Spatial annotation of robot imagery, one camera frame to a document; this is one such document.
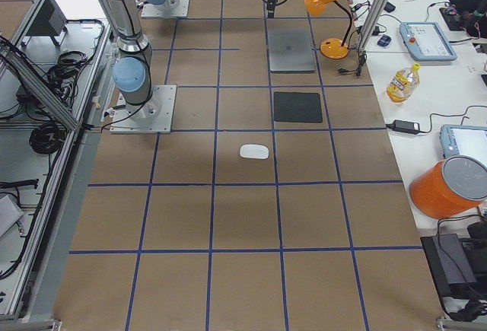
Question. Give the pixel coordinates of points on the white computer mouse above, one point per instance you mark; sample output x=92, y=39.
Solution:
x=254, y=151

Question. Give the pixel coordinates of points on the blue small mouse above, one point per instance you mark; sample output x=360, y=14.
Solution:
x=384, y=41

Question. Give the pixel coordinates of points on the black mousepad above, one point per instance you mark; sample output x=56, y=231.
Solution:
x=297, y=107

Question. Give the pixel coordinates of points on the grey closed laptop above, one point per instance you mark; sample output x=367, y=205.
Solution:
x=290, y=51

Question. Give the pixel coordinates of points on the blue teach pendant upper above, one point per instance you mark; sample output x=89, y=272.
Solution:
x=426, y=42

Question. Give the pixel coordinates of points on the blue teach pendant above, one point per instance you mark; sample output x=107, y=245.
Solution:
x=464, y=140
x=426, y=42

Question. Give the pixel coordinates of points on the yellow drink bottle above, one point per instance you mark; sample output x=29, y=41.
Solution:
x=403, y=84

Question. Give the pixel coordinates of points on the black power adapter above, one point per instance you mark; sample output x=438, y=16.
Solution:
x=404, y=127

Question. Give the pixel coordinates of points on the blue teach pendant lower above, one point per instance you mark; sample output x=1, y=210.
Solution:
x=464, y=140

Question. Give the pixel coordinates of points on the orange cylinder bin grey lid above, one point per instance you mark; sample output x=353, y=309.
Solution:
x=450, y=187

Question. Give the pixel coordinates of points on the black box lower right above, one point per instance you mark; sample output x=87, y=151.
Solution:
x=450, y=269

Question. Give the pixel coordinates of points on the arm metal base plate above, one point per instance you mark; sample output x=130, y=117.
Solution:
x=154, y=117
x=165, y=9

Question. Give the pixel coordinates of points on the aluminium frame post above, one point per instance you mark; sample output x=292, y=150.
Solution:
x=369, y=23

